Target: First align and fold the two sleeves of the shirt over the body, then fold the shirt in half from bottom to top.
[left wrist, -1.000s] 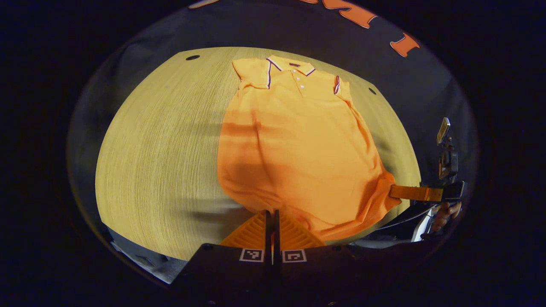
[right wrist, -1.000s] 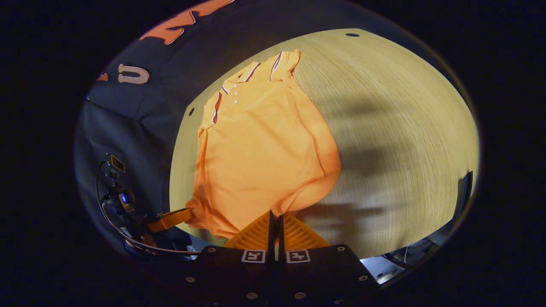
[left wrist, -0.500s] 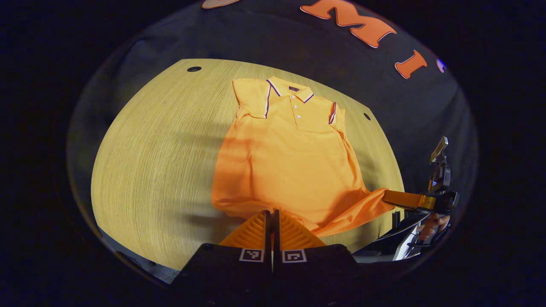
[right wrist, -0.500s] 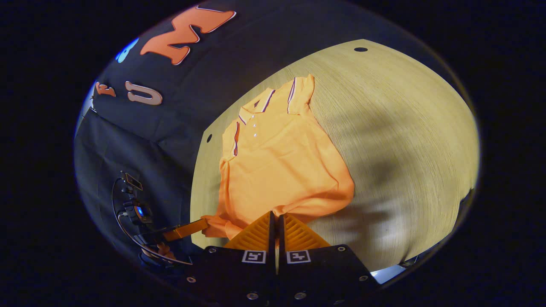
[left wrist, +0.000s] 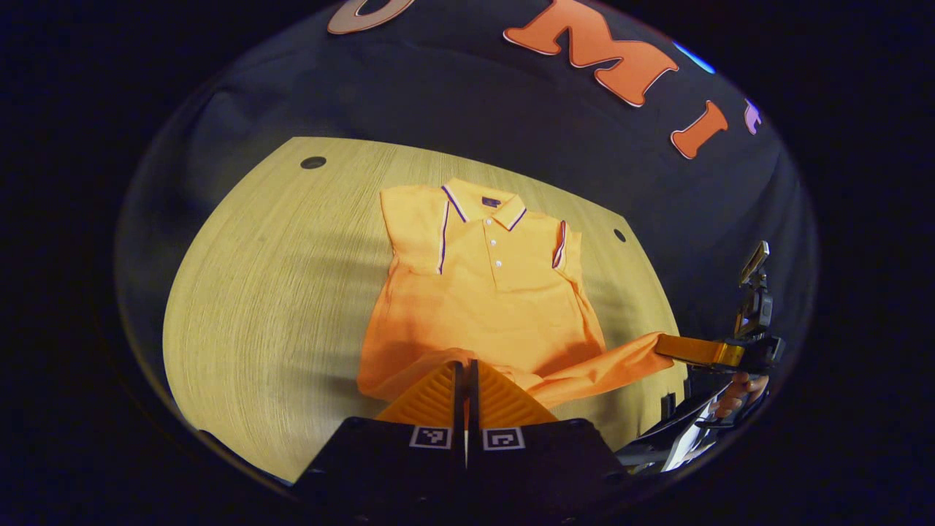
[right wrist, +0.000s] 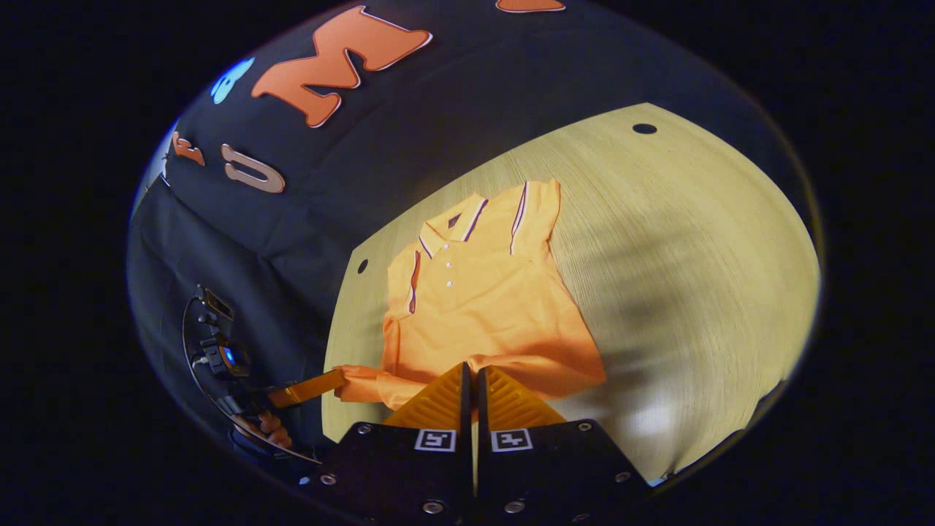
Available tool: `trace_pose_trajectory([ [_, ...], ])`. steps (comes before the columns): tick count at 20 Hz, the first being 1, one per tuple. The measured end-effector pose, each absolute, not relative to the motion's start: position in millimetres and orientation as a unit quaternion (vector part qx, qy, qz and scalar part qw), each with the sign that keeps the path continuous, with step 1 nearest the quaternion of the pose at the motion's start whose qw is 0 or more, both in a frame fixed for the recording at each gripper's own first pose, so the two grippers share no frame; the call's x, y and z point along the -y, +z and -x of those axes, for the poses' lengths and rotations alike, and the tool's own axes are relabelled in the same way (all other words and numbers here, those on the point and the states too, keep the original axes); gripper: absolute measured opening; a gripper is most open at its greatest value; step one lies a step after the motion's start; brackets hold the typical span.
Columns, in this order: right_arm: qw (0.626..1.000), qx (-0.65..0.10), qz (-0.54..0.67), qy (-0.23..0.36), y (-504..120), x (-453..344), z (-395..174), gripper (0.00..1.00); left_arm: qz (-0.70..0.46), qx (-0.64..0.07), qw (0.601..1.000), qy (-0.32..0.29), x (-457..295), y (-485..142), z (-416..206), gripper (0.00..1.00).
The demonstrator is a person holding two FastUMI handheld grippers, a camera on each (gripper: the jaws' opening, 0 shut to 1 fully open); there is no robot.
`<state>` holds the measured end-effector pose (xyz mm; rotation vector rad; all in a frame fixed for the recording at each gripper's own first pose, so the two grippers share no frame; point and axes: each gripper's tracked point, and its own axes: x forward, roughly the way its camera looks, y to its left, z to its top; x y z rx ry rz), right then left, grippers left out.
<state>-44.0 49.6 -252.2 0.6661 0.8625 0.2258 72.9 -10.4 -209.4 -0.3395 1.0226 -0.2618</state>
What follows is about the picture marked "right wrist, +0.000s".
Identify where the thin black cable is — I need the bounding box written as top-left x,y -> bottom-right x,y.
181,292 -> 324,465

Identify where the black backdrop cloth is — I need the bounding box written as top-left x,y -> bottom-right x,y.
126,0 -> 812,468

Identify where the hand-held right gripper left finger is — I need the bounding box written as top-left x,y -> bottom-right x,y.
299,362 -> 474,524

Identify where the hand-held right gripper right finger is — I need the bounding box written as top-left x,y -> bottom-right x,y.
476,365 -> 652,524

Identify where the orange T-shirt with collar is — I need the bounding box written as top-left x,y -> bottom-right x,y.
334,179 -> 608,411

